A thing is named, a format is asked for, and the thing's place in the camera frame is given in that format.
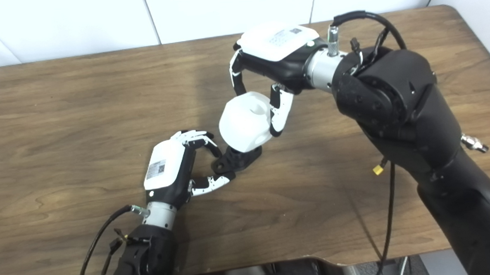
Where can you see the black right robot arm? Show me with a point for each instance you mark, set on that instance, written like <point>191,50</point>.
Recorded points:
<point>413,117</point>

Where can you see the black holder part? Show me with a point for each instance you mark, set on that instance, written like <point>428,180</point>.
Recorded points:
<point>235,158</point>

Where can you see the round white piece with holes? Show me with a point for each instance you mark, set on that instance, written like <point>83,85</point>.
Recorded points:
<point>244,121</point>

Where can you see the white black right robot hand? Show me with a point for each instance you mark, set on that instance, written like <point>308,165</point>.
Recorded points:
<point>278,43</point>

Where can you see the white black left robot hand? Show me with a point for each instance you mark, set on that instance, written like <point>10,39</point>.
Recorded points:
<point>165,165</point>

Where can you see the silver connector plug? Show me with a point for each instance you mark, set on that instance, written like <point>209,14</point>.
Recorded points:
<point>474,143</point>

